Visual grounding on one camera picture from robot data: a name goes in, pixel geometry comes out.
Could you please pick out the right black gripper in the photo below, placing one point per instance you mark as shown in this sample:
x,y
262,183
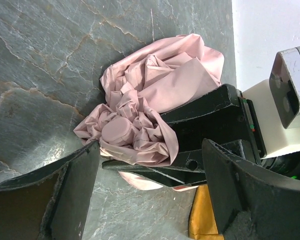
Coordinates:
x,y
222,114

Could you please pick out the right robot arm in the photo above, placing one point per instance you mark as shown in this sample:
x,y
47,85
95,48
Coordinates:
x,y
282,164

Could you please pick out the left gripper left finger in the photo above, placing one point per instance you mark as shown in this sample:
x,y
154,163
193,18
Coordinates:
x,y
51,202

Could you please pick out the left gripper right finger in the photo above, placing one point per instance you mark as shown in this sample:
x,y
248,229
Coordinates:
x,y
236,185

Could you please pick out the pink folding umbrella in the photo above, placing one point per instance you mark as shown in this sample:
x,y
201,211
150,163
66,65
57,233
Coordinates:
x,y
157,78

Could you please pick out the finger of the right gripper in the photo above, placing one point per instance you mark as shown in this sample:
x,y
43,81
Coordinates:
x,y
187,171

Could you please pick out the orange canvas tote bag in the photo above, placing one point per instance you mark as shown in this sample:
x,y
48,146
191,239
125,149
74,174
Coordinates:
x,y
202,224

